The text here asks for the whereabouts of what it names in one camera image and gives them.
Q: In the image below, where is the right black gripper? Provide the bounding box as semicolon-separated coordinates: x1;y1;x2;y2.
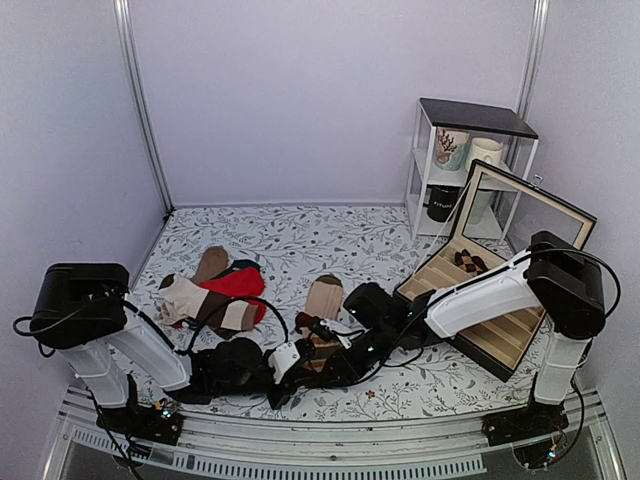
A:
317;322;398;387

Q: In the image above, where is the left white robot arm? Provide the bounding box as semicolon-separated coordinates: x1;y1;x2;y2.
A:
12;263;319;434

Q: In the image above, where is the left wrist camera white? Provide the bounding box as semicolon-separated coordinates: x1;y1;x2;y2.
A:
267;342;301;384

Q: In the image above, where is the brown beige block sock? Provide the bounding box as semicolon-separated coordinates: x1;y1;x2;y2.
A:
159;274;264;339

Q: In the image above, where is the aluminium front rail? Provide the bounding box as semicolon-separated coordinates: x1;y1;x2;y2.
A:
43;387;626;479

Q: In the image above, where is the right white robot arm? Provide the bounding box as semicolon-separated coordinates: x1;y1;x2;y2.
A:
321;231;613;436

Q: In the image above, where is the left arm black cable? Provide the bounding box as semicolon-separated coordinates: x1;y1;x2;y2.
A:
12;295;290;359

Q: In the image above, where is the pale green mug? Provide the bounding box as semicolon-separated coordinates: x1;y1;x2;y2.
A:
467;190;495;225

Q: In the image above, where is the red sock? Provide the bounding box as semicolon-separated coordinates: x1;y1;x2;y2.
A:
197;269;266;319

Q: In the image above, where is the tan brown sock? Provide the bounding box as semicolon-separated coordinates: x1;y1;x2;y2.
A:
191;246;229;285

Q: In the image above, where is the black compartment organizer box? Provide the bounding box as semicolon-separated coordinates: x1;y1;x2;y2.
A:
394;161;606;384

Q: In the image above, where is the floral tablecloth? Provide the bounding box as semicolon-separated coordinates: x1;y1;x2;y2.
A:
130;206;549;423

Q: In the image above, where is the brown argyle rolled sock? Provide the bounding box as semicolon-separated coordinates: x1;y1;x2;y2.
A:
453;249;488;276

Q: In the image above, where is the beige striped ribbed sock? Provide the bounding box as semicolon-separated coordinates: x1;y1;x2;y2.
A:
293;274;346;351

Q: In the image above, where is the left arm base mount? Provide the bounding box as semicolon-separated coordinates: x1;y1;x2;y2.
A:
97;374;184;446

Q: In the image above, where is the dark green sock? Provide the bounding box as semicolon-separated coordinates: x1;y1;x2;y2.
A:
216;259;261;278

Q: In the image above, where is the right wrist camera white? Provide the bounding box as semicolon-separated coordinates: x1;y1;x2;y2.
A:
308;316;365;349

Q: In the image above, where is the floral pattern mug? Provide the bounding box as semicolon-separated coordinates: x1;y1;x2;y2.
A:
435;127;470;171

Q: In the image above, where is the white frame glass shelf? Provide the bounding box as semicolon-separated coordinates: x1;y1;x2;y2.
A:
405;98;539;237

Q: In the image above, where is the black mug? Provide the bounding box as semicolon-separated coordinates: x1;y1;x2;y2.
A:
426;185;461;223

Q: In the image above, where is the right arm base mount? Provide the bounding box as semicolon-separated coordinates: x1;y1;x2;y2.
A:
481;392;586;471

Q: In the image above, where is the cream white mug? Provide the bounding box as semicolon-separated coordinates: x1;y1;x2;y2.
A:
465;137;503;171

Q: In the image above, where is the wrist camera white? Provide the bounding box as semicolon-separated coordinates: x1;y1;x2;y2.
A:
308;316;365;349
267;342;301;384

